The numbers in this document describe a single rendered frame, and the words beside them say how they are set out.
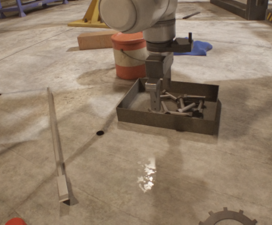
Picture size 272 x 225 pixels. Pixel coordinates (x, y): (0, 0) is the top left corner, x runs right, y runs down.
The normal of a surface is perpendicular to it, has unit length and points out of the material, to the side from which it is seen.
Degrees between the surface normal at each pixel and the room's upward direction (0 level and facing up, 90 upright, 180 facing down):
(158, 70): 90
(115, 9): 98
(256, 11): 90
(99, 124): 0
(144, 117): 90
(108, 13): 98
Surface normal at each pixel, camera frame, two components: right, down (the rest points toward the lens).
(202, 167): -0.09, -0.84
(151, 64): -0.35, 0.54
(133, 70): 0.04, 0.54
